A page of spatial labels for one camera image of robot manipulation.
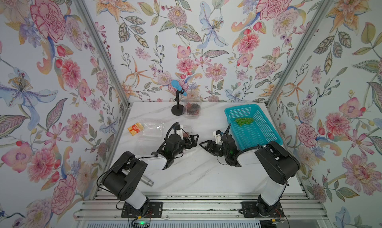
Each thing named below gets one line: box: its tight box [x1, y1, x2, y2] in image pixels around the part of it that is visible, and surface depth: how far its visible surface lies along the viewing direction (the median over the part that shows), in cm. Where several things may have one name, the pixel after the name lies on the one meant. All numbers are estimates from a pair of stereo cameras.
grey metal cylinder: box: [140, 174, 155, 187], surface depth 83 cm
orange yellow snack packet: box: [127, 122, 144, 136], surface depth 106 cm
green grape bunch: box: [233, 117, 254, 127], surface depth 109 cm
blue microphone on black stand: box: [171, 79, 188, 116], surface depth 116 cm
